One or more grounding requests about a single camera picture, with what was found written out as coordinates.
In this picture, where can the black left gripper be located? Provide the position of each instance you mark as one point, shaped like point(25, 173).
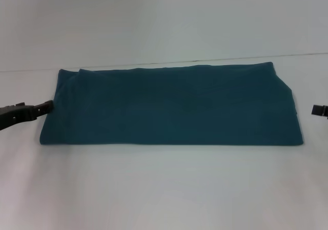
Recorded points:
point(16, 114)

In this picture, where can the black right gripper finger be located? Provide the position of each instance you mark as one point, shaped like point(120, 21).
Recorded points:
point(320, 110)

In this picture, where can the teal t-shirt with FREE print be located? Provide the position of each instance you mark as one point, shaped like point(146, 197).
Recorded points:
point(166, 104)

